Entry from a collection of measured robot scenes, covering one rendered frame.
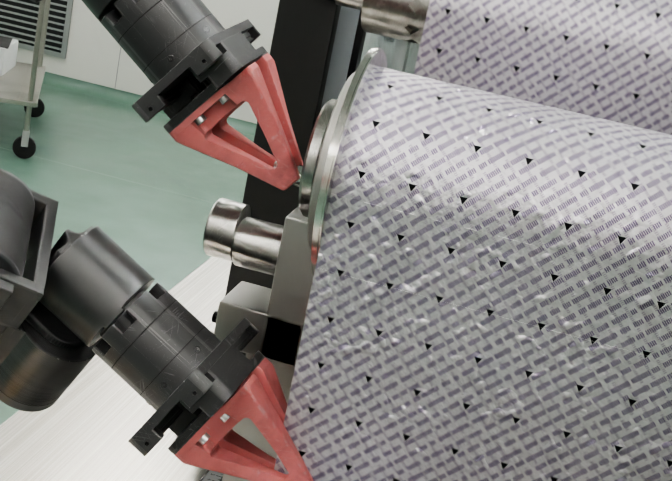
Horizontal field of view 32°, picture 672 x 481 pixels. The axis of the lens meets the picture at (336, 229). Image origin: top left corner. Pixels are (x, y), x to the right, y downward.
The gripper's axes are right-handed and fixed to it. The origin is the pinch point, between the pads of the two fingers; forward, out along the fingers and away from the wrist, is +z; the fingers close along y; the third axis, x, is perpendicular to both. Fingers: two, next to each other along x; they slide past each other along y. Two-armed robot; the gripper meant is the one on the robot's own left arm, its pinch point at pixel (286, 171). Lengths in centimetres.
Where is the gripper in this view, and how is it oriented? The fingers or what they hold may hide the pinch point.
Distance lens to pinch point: 74.2
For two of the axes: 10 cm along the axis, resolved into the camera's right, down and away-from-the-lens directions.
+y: -1.8, 2.9, -9.4
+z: 6.4, 7.6, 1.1
